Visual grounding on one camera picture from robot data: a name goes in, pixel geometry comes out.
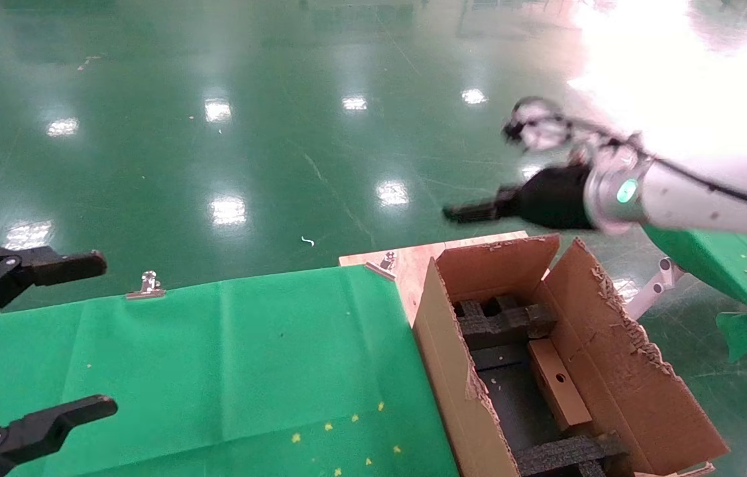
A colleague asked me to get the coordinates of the silver binder clip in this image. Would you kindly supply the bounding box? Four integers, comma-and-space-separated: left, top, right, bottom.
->
365, 250, 398, 281
125, 270, 167, 300

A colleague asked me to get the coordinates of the green table cloth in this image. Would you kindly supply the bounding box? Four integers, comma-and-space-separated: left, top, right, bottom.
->
642, 225, 747, 363
0, 264, 460, 477

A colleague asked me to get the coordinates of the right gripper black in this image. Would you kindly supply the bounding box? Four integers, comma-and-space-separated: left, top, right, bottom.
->
443, 164, 597, 231

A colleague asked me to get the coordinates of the white tubular table leg frame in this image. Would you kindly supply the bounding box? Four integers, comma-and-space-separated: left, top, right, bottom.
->
625, 257, 687, 320

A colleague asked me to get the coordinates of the black foam insert block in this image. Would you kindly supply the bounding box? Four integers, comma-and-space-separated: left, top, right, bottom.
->
516, 431, 630, 477
454, 297, 558, 352

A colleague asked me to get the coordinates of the small brown box with hole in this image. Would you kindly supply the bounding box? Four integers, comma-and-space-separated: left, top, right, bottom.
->
528, 338, 594, 431

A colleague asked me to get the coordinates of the large open cardboard carton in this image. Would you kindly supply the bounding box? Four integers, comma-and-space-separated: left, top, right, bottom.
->
413, 233, 730, 477

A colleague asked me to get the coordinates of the grey panel inside carton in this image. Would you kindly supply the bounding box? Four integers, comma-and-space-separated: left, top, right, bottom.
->
469, 344, 569, 458

